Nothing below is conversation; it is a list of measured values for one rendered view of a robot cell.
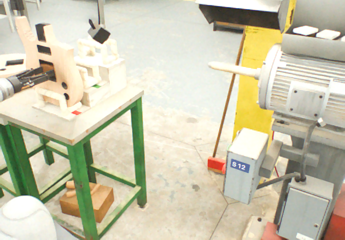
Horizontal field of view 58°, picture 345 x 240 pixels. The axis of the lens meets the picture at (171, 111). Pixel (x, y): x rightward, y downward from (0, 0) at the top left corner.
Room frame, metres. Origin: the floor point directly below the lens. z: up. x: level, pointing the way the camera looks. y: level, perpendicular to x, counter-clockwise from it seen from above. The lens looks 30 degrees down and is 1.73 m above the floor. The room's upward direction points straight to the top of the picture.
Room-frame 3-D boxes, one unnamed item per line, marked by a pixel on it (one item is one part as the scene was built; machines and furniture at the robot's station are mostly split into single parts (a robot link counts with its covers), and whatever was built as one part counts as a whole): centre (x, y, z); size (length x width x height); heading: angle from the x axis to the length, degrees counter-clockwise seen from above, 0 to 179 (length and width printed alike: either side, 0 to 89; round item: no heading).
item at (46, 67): (1.40, 0.58, 1.15); 0.10 x 0.03 x 0.05; 60
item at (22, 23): (1.47, 0.69, 1.33); 0.07 x 0.04 x 0.10; 60
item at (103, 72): (1.67, 0.41, 1.02); 0.27 x 0.15 x 0.17; 60
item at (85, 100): (1.54, 0.49, 0.98); 0.27 x 0.16 x 0.09; 60
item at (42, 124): (1.53, 0.57, 0.55); 0.62 x 0.58 x 0.76; 61
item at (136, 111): (1.61, 0.21, 0.45); 0.05 x 0.05 x 0.90; 61
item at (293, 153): (0.91, -0.47, 1.02); 0.13 x 0.04 x 0.04; 61
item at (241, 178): (0.84, -0.33, 0.99); 0.24 x 0.21 x 0.26; 61
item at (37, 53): (1.40, 0.58, 1.17); 0.35 x 0.04 x 0.40; 60
